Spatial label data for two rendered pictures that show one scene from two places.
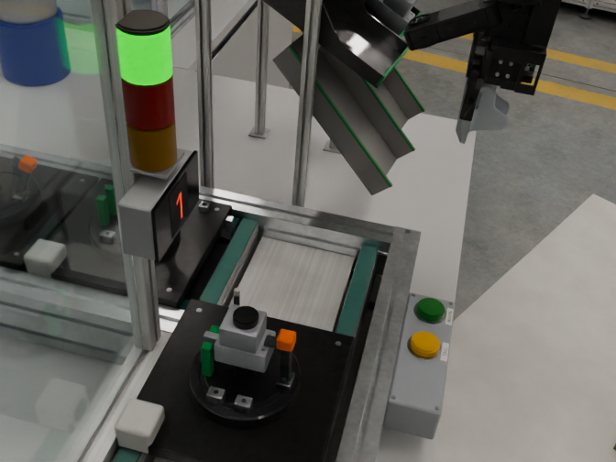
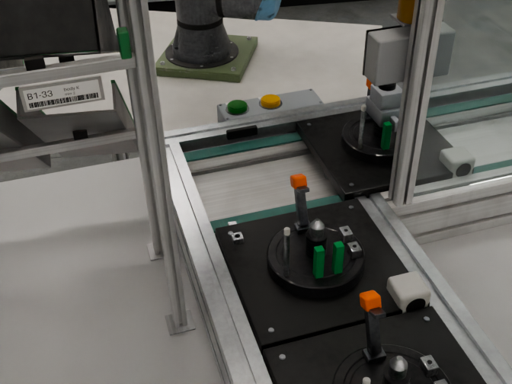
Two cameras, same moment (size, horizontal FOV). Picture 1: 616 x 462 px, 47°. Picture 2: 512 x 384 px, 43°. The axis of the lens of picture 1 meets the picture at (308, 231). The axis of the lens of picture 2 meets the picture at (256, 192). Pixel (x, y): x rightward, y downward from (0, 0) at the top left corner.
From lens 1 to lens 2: 1.48 m
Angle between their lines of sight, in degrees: 84
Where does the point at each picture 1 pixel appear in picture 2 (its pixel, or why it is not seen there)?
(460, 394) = not seen: hidden behind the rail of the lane
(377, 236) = (175, 150)
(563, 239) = not seen: hidden behind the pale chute
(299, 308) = (272, 180)
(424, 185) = (9, 207)
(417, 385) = (302, 98)
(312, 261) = (214, 194)
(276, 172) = (51, 315)
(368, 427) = (350, 103)
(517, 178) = not seen: outside the picture
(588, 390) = (203, 94)
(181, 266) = (321, 215)
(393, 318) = (258, 119)
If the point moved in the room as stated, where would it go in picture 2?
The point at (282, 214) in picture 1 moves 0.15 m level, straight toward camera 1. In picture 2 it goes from (193, 203) to (271, 174)
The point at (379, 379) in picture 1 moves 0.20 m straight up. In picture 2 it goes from (313, 110) to (317, 14)
